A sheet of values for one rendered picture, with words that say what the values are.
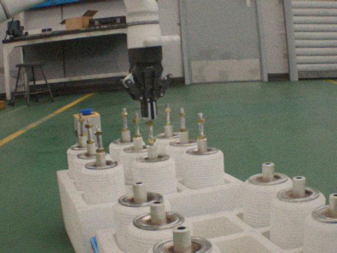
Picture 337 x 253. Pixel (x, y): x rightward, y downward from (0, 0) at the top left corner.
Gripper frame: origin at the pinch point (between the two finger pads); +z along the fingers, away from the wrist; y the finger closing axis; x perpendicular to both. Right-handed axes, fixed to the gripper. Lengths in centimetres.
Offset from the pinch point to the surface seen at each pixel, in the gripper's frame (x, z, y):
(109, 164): -3.3, 10.5, 9.4
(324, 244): 55, 13, 13
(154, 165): 3.8, 11.2, 2.6
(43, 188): -83, 36, -9
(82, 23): -408, -45, -222
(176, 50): -375, -3, -330
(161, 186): 4.5, 15.9, 1.6
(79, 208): -0.8, 17.7, 20.0
